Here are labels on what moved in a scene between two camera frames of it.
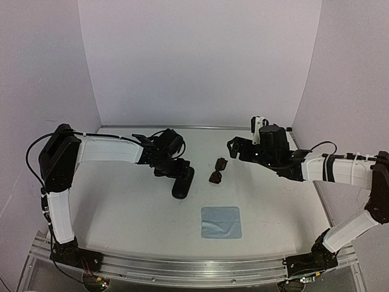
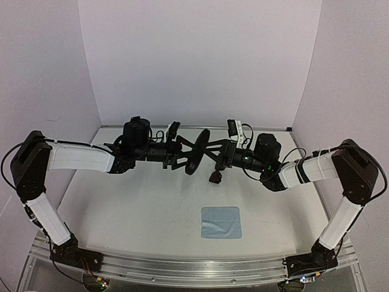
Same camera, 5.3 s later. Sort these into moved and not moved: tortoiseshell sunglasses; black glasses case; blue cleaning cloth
Moved: black glasses case
Not moved: tortoiseshell sunglasses; blue cleaning cloth
